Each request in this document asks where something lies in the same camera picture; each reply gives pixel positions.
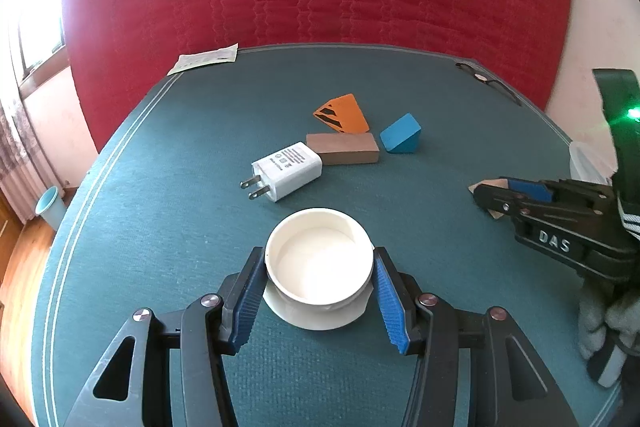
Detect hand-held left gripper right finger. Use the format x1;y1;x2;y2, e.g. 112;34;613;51
372;247;581;427

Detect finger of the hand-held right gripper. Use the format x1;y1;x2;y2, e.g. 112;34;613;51
474;183;531;228
505;177;553;204

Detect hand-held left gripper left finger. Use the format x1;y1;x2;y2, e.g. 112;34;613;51
65;247;266;427

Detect plain wooden wedge block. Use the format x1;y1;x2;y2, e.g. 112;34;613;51
469;177;508;222

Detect white plastic container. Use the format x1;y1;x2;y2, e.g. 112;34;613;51
570;142;618;182

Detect white round bowl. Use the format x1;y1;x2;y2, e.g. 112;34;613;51
262;207;376;332

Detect brown wooden rectangular block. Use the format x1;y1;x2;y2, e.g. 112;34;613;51
306;132;381;166

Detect small orange striped wedge block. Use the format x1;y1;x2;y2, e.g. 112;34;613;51
313;93;371;135

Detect person's right hand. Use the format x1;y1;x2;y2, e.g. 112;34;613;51
577;287;640;358

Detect blue wedge block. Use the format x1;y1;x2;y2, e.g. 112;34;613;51
380;113;422;155

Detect black eyeglasses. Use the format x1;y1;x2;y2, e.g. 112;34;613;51
455;62;523;106

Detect white charger plug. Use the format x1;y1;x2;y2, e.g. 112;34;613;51
241;142;323;204

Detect teal wastebasket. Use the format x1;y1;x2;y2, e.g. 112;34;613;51
35;187;66;225

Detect white paper sheet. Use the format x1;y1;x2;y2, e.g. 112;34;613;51
167;43;239;76

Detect wooden cabinet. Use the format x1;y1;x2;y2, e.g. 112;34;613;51
0;194;23;258

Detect patterned curtain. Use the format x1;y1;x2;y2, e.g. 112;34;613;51
0;102;51;223

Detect window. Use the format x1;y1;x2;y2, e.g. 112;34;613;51
15;0;68;78

